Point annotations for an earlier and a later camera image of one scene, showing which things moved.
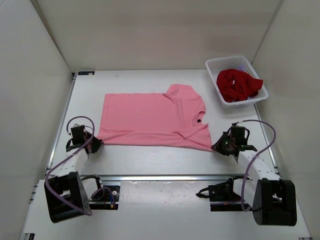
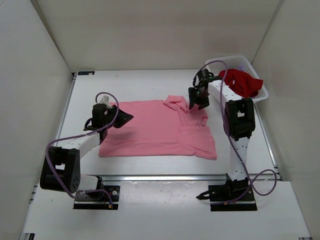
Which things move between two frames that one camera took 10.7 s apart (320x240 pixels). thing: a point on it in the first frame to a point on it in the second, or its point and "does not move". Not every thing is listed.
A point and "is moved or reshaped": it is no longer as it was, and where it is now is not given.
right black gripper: [218, 147] to [194, 100]
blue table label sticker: [86, 72] does not move
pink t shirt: [164, 119] is moved or reshaped
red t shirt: [235, 85] does not move
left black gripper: [98, 143] to [123, 117]
